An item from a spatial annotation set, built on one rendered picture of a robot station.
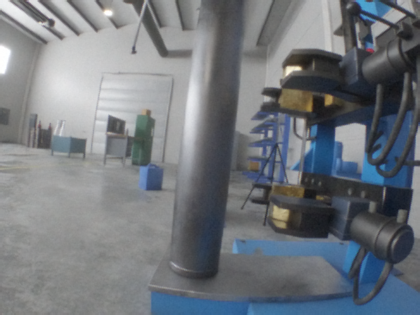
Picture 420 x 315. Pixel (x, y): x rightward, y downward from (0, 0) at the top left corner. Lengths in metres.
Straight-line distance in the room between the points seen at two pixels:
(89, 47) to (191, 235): 14.65
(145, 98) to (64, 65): 6.24
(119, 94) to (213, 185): 12.26
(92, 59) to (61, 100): 3.04
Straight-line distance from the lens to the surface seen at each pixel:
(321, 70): 0.76
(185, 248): 0.91
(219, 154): 0.84
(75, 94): 14.49
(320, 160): 1.34
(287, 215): 0.76
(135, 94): 12.60
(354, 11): 0.53
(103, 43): 14.76
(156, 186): 3.61
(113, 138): 6.73
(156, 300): 0.94
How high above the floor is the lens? 0.64
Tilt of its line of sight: 1 degrees down
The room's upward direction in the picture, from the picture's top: 7 degrees clockwise
